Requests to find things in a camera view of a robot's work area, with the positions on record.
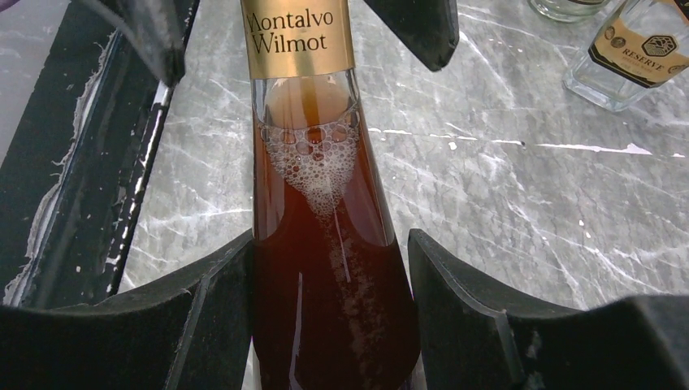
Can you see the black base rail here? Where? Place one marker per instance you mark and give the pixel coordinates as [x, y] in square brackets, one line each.
[81, 120]

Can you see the dark bottle gold cap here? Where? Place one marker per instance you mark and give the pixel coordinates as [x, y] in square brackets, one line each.
[332, 306]

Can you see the standing clear empty bottle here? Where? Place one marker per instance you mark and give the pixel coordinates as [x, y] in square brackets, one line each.
[567, 11]

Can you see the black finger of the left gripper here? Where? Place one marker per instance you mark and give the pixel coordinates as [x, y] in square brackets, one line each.
[153, 29]
[428, 28]

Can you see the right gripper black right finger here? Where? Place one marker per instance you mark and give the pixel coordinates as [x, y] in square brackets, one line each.
[478, 333]

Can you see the small dark capped bottle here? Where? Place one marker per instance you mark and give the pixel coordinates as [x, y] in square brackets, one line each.
[639, 47]

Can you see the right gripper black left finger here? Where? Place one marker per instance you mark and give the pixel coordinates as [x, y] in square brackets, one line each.
[186, 330]

